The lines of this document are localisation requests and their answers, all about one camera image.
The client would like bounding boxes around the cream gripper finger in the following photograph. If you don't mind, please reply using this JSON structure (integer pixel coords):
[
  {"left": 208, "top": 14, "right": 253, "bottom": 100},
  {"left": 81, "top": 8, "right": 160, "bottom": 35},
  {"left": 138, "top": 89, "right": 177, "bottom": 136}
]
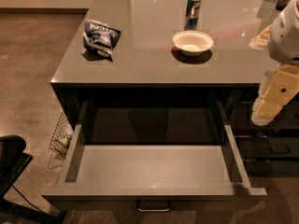
[
  {"left": 252, "top": 71, "right": 274, "bottom": 113},
  {"left": 251, "top": 98, "right": 282, "bottom": 126}
]

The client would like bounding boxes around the blue chip bag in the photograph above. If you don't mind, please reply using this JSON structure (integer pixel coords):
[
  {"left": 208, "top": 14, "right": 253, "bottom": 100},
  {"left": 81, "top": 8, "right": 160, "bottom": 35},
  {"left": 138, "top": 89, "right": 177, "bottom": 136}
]
[{"left": 82, "top": 20, "right": 121, "bottom": 57}]

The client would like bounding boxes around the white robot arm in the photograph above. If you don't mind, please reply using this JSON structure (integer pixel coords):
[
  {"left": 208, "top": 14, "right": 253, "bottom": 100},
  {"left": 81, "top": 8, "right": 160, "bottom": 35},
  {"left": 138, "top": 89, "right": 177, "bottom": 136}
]
[{"left": 249, "top": 0, "right": 299, "bottom": 126}]

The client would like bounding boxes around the open grey top drawer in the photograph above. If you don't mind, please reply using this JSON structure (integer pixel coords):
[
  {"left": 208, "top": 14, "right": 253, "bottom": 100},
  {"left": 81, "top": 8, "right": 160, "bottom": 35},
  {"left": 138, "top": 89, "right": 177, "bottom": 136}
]
[{"left": 42, "top": 101, "right": 268, "bottom": 211}]

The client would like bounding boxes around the white paper bowl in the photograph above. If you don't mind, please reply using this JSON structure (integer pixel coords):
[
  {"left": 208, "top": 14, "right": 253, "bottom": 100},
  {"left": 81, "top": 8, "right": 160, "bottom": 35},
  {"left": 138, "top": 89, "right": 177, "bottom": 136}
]
[{"left": 172, "top": 31, "right": 214, "bottom": 57}]

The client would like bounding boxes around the silver blue drink can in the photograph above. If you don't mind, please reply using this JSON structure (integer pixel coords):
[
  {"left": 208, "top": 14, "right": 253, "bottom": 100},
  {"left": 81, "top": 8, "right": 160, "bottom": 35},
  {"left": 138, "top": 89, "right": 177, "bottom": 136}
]
[{"left": 184, "top": 0, "right": 202, "bottom": 30}]

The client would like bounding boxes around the grey cabinet counter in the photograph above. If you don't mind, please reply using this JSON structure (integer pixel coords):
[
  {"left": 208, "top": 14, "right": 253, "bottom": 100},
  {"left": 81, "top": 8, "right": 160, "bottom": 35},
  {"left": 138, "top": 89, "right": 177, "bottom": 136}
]
[{"left": 51, "top": 0, "right": 298, "bottom": 176}]

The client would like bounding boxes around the black office chair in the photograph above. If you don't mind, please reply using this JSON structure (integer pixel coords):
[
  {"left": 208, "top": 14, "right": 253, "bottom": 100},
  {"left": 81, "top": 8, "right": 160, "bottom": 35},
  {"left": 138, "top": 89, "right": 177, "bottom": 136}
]
[{"left": 0, "top": 135, "right": 26, "bottom": 207}]

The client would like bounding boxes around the metal drawer handle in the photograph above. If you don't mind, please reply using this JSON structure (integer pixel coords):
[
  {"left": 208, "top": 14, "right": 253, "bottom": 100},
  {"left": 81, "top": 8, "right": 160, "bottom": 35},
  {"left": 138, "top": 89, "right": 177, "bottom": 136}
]
[{"left": 136, "top": 201, "right": 171, "bottom": 213}]

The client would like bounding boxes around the wire basket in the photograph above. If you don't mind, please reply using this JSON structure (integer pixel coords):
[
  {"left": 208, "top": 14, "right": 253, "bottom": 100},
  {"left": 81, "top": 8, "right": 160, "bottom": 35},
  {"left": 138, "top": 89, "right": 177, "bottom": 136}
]
[{"left": 48, "top": 112, "right": 73, "bottom": 169}]

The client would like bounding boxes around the black cable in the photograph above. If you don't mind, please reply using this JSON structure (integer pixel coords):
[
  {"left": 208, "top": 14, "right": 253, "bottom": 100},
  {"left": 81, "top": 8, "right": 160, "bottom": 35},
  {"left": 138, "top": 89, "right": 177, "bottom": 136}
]
[{"left": 8, "top": 184, "right": 60, "bottom": 217}]

